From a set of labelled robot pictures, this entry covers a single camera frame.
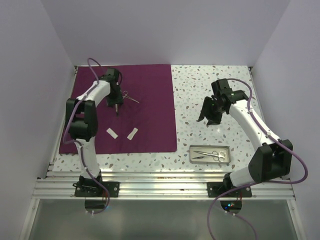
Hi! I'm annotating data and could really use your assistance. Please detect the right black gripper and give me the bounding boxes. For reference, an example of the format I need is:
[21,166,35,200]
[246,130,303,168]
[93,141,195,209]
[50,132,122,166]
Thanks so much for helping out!
[198,96,226,126]

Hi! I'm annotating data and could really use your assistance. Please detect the steel forceps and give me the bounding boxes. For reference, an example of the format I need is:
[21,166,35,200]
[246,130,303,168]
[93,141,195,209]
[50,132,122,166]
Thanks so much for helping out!
[122,90,140,104]

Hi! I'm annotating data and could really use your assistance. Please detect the steel scissors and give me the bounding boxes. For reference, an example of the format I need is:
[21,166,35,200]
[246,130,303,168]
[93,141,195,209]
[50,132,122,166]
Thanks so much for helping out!
[193,155,225,162]
[194,150,226,158]

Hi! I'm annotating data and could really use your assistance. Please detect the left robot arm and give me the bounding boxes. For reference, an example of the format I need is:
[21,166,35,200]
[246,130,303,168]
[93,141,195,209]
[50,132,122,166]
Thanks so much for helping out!
[62,67,124,197]

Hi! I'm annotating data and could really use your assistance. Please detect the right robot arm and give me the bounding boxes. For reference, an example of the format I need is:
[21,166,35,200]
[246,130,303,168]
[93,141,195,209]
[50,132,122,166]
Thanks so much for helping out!
[198,78,293,197]

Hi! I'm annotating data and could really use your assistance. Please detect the white strip left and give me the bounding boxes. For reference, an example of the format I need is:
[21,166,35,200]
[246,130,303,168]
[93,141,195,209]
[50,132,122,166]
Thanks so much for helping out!
[106,128,118,139]

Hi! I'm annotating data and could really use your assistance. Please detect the white strip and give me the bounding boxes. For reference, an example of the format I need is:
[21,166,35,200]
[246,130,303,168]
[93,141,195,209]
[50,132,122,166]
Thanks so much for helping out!
[127,127,138,141]
[106,128,118,139]

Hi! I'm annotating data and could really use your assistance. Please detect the white strip right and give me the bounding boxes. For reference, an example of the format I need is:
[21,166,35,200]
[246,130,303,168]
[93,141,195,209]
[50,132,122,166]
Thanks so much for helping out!
[127,127,138,141]

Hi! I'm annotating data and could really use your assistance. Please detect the purple cloth mat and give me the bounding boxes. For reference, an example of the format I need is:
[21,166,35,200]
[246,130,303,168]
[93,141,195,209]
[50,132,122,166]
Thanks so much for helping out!
[58,64,179,155]

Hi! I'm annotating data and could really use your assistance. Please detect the metal tray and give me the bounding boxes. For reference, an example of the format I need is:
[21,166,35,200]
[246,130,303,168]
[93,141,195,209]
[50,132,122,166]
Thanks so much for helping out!
[189,145,231,165]

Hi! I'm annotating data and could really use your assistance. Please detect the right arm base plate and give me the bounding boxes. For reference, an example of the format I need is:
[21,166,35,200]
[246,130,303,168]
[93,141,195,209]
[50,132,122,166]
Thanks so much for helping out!
[206,181,253,198]

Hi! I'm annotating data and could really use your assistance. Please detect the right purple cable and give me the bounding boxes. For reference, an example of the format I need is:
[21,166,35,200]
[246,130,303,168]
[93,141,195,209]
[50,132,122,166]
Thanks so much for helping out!
[207,78,310,240]

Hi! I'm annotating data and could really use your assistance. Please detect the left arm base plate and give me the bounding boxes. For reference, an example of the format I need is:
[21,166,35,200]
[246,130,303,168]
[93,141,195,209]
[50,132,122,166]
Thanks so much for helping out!
[72,181,120,198]

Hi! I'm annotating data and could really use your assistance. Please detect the aluminium rail frame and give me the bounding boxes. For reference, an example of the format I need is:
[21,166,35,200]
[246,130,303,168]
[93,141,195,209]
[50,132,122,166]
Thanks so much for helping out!
[31,172,296,201]

